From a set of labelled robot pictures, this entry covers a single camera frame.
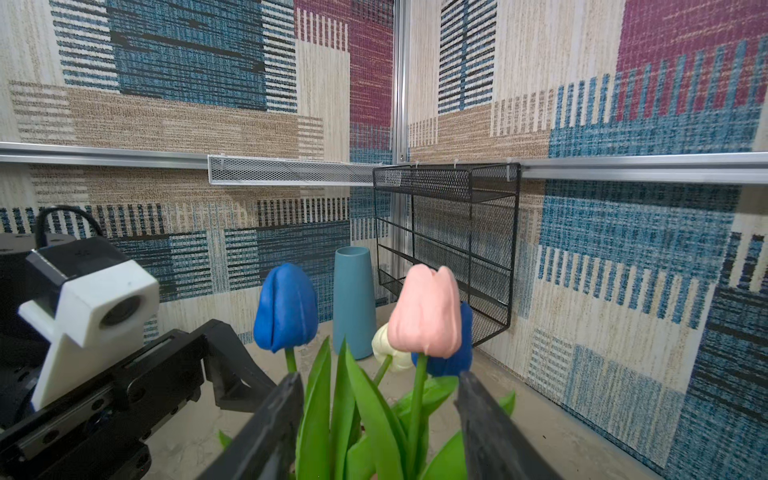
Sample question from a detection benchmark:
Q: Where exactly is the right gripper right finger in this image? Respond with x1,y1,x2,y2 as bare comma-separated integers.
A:
456,372,560,479

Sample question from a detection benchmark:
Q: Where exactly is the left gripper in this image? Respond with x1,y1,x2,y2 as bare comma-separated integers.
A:
1,320,277,479

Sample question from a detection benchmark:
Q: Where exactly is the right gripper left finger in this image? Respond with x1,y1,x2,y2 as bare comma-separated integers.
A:
200,373,304,480

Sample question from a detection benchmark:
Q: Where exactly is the blue artificial tulip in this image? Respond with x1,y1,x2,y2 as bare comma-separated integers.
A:
411,301,475,379
253,263,331,479

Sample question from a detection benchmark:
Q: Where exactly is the white artificial tulip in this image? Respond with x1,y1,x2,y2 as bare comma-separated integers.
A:
371,324,413,386

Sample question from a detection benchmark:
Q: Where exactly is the pink artificial tulip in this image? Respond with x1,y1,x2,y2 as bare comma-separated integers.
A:
341,263,464,480

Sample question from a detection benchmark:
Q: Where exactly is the teal ceramic vase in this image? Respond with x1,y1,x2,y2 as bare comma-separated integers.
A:
332,246,377,360

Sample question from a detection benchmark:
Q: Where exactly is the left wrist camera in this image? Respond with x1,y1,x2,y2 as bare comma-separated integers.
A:
18,236,159,411

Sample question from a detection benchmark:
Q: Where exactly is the black wire shelf rack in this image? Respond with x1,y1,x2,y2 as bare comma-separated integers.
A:
372,161,522,346

